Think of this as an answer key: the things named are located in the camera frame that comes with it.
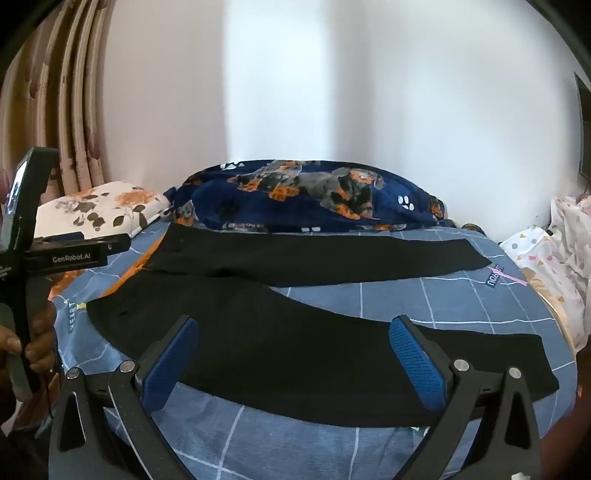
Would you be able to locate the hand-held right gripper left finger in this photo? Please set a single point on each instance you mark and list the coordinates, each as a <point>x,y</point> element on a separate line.
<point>168,364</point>

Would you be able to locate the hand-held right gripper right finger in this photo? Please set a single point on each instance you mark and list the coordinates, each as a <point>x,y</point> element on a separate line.
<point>418,364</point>

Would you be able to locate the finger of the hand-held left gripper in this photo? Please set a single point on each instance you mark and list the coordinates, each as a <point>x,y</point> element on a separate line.
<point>101,243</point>

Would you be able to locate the black pants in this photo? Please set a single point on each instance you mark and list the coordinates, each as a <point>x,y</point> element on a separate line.
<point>277,337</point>

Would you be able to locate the person's left hand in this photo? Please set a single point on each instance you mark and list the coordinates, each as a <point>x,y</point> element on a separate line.
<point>41,337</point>

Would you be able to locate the white floral pillow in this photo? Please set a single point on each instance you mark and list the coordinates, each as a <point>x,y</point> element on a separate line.
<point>111,203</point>

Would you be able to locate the orange cloth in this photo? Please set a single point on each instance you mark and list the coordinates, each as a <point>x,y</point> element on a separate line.
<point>62,284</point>

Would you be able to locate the blue checked bedsheet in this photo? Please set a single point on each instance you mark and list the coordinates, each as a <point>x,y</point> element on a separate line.
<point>392,295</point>

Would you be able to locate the pink floral curtain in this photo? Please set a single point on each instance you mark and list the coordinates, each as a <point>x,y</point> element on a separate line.
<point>69,115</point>

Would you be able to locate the white confetti patterned cloth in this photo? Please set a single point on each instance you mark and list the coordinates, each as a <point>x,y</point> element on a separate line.
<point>554,258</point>

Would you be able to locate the navy dog printed blanket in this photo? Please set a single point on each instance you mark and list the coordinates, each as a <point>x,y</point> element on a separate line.
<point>300,203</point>

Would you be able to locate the dark wall panel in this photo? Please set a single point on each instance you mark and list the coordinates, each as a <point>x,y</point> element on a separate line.
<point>585,138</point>

